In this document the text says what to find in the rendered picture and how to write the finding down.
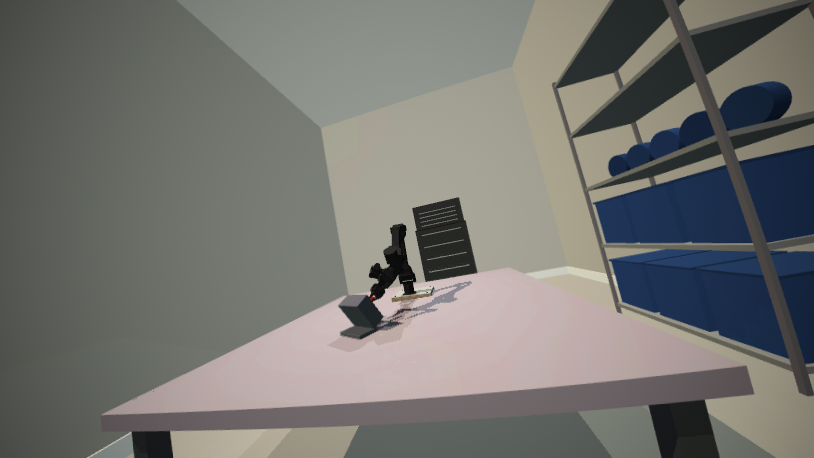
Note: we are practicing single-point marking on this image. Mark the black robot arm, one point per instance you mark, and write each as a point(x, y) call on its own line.
point(396, 258)

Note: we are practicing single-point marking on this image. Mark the dark grey sloped panel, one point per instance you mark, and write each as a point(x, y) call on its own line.
point(363, 314)

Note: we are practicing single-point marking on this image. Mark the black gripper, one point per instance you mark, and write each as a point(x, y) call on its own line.
point(384, 282)

